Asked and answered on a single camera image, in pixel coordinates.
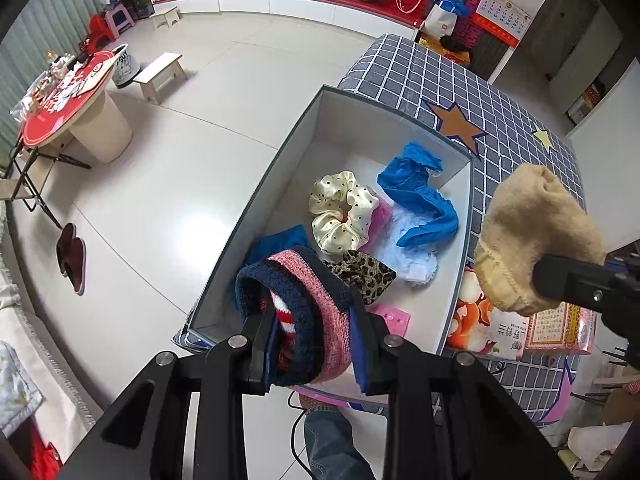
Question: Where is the red yellow gift box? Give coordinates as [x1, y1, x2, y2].
[418, 32, 472, 67]

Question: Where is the blue mesh cloth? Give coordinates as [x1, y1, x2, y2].
[231, 224, 316, 318]
[376, 142, 459, 249]

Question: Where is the small white wooden stool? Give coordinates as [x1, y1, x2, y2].
[134, 52, 188, 104]

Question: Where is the red white tv cabinet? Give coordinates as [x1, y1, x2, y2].
[153, 0, 432, 40]

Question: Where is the red round table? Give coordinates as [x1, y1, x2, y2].
[21, 50, 132, 164]

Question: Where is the red plastic stool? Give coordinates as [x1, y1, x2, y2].
[78, 14, 115, 55]

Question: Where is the blue white ceramic vase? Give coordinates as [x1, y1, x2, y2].
[112, 44, 141, 88]

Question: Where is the blue jeans leg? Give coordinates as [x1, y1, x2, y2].
[298, 394, 374, 480]

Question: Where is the cream polka dot scrunchie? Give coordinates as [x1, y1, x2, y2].
[308, 171, 380, 256]

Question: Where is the pink sponge block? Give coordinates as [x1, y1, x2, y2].
[369, 304, 411, 337]
[359, 200, 393, 252]

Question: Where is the white shopping bag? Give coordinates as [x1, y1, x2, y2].
[422, 0, 458, 39]

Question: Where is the floral tissue pack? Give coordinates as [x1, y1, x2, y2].
[447, 268, 528, 361]

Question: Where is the pink navy knit hat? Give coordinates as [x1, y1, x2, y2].
[234, 246, 354, 387]

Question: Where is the pink yellow paper box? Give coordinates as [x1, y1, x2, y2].
[525, 302, 598, 356]

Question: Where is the leopard print scrunchie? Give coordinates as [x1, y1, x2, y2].
[326, 249, 397, 306]

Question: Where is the pink plastic stool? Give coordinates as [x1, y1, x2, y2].
[104, 3, 136, 39]

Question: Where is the light blue fluffy duster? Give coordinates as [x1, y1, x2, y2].
[368, 205, 438, 286]

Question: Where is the beige knit hat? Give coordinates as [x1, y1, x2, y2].
[474, 164, 605, 318]

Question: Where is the grey checked star rug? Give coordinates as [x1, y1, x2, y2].
[171, 32, 589, 426]

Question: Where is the white storage box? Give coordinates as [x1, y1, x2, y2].
[186, 84, 475, 409]

